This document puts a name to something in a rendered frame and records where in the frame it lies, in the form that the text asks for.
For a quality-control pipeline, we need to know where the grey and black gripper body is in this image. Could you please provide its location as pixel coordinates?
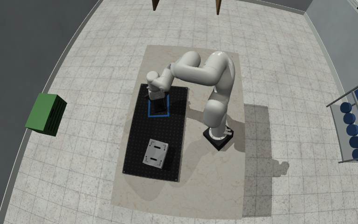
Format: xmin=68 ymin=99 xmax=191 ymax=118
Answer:
xmin=148 ymin=89 xmax=165 ymax=100

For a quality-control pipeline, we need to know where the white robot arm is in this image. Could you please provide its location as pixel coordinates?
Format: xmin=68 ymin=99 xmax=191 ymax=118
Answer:
xmin=146 ymin=51 xmax=235 ymax=140

